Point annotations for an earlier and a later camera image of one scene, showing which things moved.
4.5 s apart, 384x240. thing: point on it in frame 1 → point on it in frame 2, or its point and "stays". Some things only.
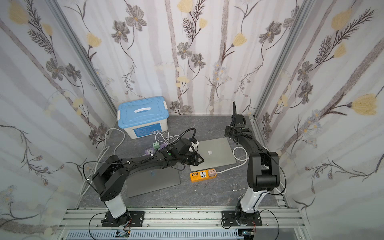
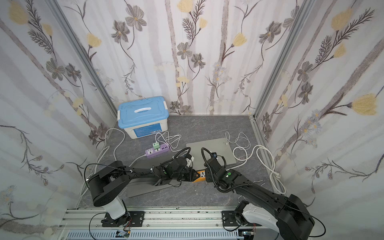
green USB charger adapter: x=156 y=145 stays
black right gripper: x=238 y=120 → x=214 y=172
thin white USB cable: x=167 y=138 stays
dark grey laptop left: x=145 y=181 stays
